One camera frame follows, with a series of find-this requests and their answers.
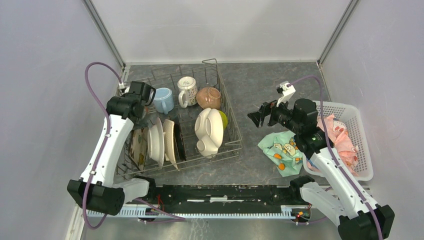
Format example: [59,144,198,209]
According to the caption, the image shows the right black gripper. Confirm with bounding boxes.
[247,94,302,134]

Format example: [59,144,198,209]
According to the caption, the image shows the light blue mug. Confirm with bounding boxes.
[153,87,174,115]

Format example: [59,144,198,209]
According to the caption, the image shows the lime green bowl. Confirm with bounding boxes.
[218,110,229,130]

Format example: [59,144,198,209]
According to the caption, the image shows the plain white plate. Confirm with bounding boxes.
[147,117,165,169]

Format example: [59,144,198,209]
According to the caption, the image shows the square floral plate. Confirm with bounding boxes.
[128,128,148,171]

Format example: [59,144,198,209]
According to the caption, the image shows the red-rimmed beige plate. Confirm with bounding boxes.
[173,118,187,162]

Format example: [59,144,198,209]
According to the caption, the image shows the cream divided plate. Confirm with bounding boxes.
[194,108,224,159]

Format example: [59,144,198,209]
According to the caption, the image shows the beige brown-rimmed bowl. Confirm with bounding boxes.
[196,87,221,110]

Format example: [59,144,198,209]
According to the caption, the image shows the white floral mug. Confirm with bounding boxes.
[177,76,198,108]

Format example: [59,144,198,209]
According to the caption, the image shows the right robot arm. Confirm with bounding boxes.
[247,98,395,240]

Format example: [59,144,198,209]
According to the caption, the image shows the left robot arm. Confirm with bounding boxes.
[67,81,157,216]

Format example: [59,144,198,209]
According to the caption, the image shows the green cartoon cloth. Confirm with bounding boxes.
[257,131,305,177]

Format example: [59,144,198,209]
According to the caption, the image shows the white plastic basket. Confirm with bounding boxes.
[315,101,374,181]

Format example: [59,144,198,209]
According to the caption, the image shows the pink patterned cloth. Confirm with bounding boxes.
[323,114,359,177]

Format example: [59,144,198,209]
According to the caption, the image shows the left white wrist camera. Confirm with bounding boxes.
[118,83,130,95]

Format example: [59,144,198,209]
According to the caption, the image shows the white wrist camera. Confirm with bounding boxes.
[276,81,296,107]
[118,83,130,95]

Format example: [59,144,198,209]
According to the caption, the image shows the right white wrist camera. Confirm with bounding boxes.
[276,81,296,107]

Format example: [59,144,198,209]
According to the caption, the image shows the grey wire dish rack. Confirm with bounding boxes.
[114,58,242,182]

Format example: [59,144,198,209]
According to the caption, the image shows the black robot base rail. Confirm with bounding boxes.
[124,175,324,222]

